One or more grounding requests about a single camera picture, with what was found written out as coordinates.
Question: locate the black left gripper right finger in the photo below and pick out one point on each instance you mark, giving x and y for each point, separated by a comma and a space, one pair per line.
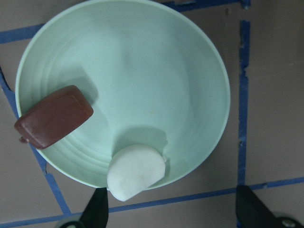
251, 212

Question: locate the white round bun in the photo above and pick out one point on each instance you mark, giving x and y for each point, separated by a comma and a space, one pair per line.
133, 169

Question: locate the brown rectangular bun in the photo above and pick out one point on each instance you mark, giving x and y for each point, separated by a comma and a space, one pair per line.
54, 117

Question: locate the light green plate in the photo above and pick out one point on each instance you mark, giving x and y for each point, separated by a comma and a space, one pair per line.
151, 75

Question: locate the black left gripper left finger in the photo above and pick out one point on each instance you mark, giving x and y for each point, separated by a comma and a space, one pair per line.
96, 212

